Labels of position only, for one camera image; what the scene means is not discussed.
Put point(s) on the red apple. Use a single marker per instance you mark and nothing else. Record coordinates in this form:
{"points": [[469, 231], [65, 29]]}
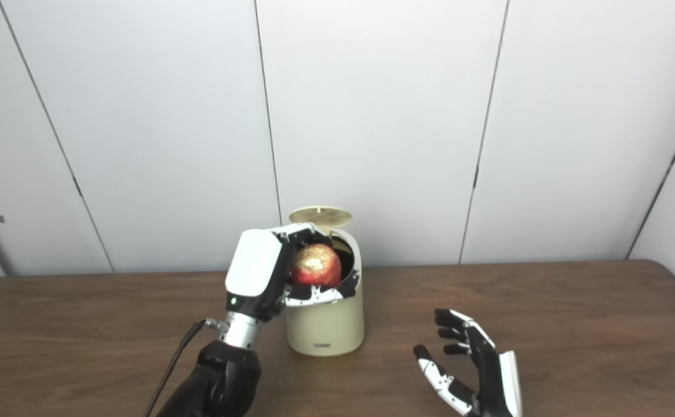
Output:
{"points": [[317, 265]]}

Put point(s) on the cream round bin lid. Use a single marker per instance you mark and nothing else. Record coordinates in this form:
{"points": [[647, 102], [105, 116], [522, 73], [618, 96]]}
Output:
{"points": [[321, 215]]}

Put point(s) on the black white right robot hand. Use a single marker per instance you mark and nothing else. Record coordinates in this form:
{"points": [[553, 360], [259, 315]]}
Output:
{"points": [[491, 382]]}

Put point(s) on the cream-colored bin body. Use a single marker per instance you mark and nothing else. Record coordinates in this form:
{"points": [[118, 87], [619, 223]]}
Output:
{"points": [[325, 327]]}

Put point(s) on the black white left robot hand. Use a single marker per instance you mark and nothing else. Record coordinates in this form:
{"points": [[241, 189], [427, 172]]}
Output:
{"points": [[253, 266]]}

